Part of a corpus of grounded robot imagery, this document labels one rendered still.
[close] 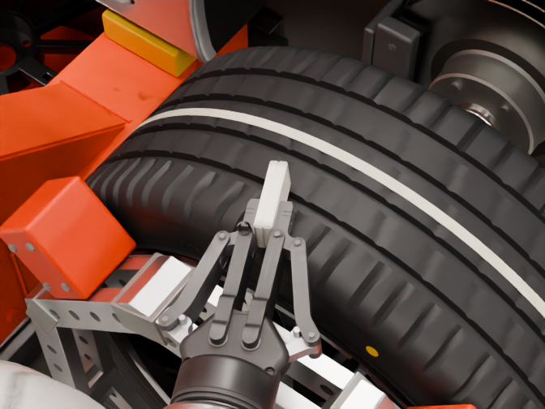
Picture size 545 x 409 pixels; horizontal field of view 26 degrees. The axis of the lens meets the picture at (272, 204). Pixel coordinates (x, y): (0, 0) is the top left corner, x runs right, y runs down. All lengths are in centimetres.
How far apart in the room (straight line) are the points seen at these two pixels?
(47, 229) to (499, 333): 40
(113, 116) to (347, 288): 80
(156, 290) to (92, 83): 76
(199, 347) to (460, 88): 66
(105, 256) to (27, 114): 55
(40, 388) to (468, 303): 44
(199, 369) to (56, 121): 81
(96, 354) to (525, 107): 58
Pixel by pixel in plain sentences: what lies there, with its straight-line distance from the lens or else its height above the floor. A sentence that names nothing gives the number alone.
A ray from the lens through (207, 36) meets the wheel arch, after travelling 164.
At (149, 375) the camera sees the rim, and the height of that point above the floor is 72.
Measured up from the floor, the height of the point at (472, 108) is 88.
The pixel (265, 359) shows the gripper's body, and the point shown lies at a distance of 88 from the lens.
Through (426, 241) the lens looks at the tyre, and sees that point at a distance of 100.
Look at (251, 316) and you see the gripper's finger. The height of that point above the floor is 122.
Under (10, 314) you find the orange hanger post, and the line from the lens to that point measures 165.
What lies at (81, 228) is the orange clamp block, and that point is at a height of 110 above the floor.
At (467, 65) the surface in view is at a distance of 145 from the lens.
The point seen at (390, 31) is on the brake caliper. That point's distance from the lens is 148.
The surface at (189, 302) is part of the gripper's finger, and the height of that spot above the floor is 121.
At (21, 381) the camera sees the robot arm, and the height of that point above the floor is 142.
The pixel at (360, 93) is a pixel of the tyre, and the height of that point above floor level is 118.
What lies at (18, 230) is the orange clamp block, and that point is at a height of 112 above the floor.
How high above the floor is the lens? 201
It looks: 56 degrees down
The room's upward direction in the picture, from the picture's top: straight up
